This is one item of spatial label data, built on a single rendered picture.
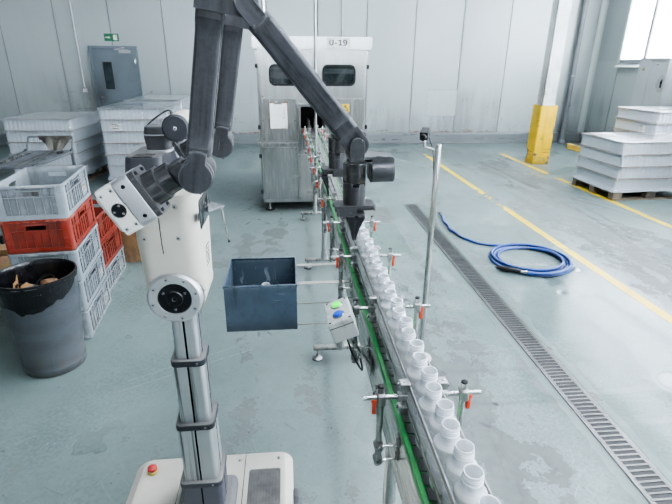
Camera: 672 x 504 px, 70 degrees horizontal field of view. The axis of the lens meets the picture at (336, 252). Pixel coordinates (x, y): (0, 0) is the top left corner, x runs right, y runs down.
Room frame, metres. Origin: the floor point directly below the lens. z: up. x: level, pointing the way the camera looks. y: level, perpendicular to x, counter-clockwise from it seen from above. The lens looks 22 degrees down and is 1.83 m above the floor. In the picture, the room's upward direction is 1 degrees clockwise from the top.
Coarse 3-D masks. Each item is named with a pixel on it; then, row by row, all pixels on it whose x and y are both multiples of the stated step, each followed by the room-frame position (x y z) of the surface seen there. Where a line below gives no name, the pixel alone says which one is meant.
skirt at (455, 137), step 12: (456, 132) 11.93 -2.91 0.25; (468, 132) 11.96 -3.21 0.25; (480, 132) 11.99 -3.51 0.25; (492, 132) 12.02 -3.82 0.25; (504, 132) 12.05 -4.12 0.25; (516, 132) 12.08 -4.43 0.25; (528, 132) 12.11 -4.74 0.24; (576, 132) 12.23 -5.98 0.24; (0, 144) 10.84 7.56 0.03; (240, 144) 11.35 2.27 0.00
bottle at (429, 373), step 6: (426, 366) 0.95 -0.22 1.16; (432, 366) 0.95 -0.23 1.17; (426, 372) 0.95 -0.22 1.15; (432, 372) 0.94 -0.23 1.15; (426, 378) 0.92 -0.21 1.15; (432, 378) 0.91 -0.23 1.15; (420, 384) 0.93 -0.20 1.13; (420, 390) 0.91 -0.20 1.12; (420, 396) 0.91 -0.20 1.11; (414, 408) 0.93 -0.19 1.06; (414, 414) 0.92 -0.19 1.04; (414, 420) 0.92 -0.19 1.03
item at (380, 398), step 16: (320, 160) 4.07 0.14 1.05; (320, 176) 3.18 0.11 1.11; (320, 192) 3.18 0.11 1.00; (336, 192) 2.73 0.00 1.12; (320, 208) 3.16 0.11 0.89; (336, 256) 1.84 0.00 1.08; (352, 256) 1.84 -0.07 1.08; (384, 256) 1.85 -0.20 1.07; (352, 304) 1.40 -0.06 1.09; (368, 304) 1.40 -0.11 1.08; (416, 304) 1.40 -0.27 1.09; (416, 320) 1.41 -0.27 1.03; (368, 352) 1.37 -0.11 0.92; (400, 384) 0.95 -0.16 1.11; (448, 384) 0.95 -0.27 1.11; (464, 384) 0.96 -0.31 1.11; (368, 400) 0.94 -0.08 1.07; (384, 400) 0.93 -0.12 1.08; (400, 400) 0.94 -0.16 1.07; (464, 400) 0.95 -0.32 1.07
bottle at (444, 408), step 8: (440, 400) 0.83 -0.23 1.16; (448, 400) 0.83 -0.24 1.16; (440, 408) 0.80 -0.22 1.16; (448, 408) 0.83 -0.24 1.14; (432, 416) 0.82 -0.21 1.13; (440, 416) 0.80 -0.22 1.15; (448, 416) 0.80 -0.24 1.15; (432, 424) 0.80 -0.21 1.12; (440, 424) 0.80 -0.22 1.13; (432, 432) 0.80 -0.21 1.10; (432, 440) 0.80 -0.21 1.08
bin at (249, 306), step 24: (240, 264) 2.11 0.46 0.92; (264, 264) 2.12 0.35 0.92; (288, 264) 2.13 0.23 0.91; (312, 264) 2.09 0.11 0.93; (240, 288) 1.81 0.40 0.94; (264, 288) 1.82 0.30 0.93; (288, 288) 1.83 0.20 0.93; (240, 312) 1.81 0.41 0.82; (264, 312) 1.82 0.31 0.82; (288, 312) 1.83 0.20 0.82
